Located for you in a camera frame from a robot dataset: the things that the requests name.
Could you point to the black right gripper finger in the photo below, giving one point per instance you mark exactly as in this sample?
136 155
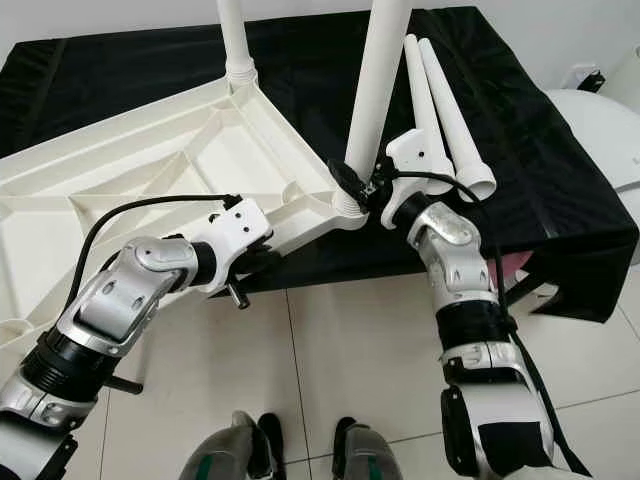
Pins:
347 178

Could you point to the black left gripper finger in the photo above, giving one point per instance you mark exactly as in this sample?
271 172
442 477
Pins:
265 260

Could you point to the white plastic table top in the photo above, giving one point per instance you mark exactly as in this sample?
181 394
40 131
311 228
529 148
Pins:
140 160

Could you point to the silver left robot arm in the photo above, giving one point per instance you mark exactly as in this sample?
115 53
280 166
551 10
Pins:
110 300

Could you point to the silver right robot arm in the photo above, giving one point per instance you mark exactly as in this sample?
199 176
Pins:
460 270

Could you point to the black tablecloth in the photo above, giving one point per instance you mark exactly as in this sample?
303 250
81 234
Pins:
550 170

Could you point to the grey robot right leg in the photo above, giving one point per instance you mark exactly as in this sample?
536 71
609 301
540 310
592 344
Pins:
370 455

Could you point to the white round appliance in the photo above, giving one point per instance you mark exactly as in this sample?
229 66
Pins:
600 140

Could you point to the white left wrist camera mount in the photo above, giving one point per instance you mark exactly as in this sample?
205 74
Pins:
242 226

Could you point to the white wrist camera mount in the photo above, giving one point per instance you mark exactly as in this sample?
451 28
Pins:
418 150
242 226

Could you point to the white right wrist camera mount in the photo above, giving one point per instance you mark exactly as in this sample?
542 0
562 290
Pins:
418 150

